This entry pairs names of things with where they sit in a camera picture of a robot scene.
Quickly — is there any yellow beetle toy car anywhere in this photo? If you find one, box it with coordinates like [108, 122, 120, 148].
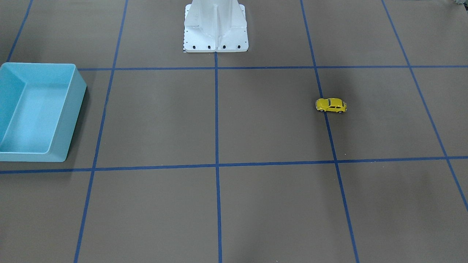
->
[315, 98, 347, 113]

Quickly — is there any light blue plastic bin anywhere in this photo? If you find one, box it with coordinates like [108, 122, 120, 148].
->
[0, 62, 87, 163]

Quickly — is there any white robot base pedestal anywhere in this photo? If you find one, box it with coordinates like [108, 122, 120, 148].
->
[183, 0, 249, 52]

